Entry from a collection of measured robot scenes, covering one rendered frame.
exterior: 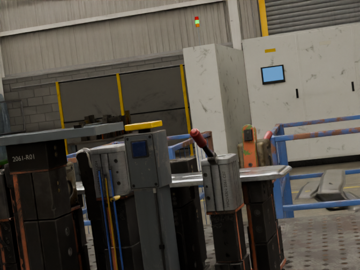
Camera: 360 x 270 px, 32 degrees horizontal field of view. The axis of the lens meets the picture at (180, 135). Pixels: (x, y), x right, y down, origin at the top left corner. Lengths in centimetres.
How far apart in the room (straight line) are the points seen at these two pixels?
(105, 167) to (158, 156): 25
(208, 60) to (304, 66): 143
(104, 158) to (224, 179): 29
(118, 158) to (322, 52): 813
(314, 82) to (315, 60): 31
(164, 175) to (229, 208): 19
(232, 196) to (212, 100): 820
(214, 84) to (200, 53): 53
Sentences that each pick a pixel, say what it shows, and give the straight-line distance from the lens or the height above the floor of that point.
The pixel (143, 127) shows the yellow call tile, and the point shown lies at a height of 115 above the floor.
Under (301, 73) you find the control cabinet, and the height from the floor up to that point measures 138.
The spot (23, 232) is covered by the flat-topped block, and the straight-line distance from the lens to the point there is 141.
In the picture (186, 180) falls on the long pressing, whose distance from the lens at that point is 152.
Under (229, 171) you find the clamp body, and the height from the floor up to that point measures 103.
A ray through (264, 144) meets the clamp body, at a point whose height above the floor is 105.
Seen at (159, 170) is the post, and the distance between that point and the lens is 125.
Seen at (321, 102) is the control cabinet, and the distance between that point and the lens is 947.
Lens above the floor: 119
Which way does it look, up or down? 3 degrees down
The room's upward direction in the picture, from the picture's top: 7 degrees counter-clockwise
